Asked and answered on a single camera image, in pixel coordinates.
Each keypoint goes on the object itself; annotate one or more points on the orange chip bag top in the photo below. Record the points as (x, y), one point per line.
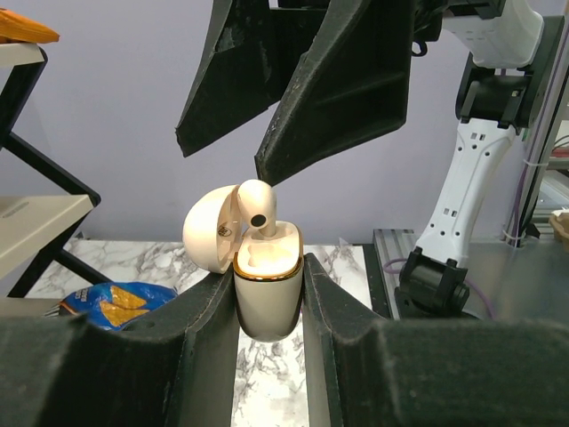
(16, 28)

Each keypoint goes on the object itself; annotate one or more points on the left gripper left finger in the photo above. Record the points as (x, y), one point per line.
(174, 366)

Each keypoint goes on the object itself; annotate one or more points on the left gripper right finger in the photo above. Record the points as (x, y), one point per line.
(365, 370)

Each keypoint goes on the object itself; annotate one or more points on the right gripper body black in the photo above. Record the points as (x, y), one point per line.
(428, 18)

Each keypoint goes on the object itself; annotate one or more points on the beige shelf rack black frame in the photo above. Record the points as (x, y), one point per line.
(43, 205)

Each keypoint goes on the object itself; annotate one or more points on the brown paper cup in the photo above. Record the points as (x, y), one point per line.
(559, 221)

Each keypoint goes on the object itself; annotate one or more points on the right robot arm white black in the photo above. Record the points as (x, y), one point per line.
(511, 58)

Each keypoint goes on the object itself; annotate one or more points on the white earbud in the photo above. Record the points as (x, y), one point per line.
(257, 205)

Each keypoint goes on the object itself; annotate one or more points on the aluminium frame rail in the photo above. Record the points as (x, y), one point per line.
(538, 143)

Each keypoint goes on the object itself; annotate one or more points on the beige earbud charging case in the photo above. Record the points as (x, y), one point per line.
(267, 272)

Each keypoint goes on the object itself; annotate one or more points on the blue Doritos chip bag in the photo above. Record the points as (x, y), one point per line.
(113, 305)

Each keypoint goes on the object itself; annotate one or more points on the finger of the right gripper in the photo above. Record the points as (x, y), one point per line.
(351, 86)
(250, 53)

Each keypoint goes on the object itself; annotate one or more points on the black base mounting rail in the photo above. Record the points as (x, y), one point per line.
(382, 284)

